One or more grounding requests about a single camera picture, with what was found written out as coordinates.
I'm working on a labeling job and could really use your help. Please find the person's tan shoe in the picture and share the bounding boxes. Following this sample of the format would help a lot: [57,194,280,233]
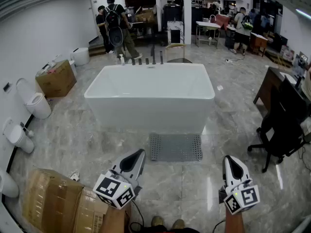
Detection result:
[152,216,165,228]
[172,219,186,230]

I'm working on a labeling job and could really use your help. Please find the white bathtub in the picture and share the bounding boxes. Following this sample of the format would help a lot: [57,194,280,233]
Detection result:
[84,63,216,134]

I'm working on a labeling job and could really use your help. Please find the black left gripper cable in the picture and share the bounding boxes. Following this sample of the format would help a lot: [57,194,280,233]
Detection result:
[130,200,146,233]

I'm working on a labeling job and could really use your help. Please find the flat printed cardboard box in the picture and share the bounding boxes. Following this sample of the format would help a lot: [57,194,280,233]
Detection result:
[75,187,132,233]

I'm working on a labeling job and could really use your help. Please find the green backpack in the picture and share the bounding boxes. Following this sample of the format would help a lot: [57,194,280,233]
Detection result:
[241,15,254,30]

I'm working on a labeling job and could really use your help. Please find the black round hanging bag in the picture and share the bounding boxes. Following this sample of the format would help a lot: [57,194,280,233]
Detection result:
[108,27,124,46]

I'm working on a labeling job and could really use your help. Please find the open cardboard box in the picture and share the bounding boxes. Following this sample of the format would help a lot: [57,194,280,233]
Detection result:
[135,7,156,24]

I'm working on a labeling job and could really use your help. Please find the black work table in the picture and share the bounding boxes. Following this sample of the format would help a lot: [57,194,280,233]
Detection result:
[126,18,158,42]

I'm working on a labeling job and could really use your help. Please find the metal pot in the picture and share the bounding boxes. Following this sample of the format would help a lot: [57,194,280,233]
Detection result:
[125,6,136,23]

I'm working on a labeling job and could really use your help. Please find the person's left tan shoe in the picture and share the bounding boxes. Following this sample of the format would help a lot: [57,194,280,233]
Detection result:
[152,216,165,228]

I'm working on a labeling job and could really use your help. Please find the large taped cardboard box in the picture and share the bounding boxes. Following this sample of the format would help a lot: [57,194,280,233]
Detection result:
[23,168,85,233]

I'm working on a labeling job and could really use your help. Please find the steel table with sink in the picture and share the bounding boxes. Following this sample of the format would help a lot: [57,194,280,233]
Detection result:
[195,20,222,50]

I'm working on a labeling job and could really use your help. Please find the person's right forearm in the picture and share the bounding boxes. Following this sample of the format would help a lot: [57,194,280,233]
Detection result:
[225,207,245,233]

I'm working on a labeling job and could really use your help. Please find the dark wooden desk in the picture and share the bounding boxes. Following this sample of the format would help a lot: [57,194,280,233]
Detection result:
[253,67,304,113]

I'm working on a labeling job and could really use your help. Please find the white toilet with open lid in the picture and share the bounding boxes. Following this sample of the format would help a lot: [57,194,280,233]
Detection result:
[16,78,52,120]

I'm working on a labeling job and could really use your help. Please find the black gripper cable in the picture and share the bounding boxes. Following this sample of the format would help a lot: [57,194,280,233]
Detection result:
[212,217,226,233]
[130,200,146,233]

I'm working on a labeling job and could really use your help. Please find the person's black shorts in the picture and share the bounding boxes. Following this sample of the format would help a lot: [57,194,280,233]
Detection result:
[155,224,200,233]

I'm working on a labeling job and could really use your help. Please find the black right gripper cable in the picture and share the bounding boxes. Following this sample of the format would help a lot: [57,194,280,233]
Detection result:
[212,217,226,233]

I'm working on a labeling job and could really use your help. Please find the marble pedestal cabinet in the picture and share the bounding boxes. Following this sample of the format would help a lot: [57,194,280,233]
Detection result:
[167,20,185,45]

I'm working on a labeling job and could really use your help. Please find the person's left forearm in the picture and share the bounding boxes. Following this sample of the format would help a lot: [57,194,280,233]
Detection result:
[98,204,127,233]

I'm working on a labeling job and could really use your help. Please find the black office chair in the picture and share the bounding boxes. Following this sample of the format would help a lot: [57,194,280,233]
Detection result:
[247,76,308,173]

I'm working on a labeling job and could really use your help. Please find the brown chair with gold back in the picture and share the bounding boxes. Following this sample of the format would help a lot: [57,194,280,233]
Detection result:
[165,44,192,64]

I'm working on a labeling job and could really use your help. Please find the black and red backpack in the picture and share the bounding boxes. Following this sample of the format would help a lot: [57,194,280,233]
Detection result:
[104,4,122,29]

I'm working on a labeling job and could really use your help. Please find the brown cardboard box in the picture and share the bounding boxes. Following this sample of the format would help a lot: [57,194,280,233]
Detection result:
[35,59,77,99]

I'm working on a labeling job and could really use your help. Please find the grey perforated bath mat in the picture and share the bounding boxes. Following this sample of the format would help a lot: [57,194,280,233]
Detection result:
[149,133,203,162]

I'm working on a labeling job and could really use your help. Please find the small wooden cabinet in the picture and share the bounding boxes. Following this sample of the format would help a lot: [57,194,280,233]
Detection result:
[250,32,269,57]

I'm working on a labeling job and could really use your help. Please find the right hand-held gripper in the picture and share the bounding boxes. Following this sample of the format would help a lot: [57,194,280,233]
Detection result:
[218,155,260,215]

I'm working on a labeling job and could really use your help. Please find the red cloth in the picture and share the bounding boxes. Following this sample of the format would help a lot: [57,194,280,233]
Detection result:
[215,14,230,29]

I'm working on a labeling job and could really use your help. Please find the person's right tan shoe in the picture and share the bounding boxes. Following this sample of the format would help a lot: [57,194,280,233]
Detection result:
[172,219,186,230]

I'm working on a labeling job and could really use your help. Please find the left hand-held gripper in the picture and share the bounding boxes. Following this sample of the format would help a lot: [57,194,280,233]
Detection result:
[93,149,146,210]

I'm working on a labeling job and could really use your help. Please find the white ceramic fixture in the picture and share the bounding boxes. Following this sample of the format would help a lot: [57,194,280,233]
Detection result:
[69,60,78,77]

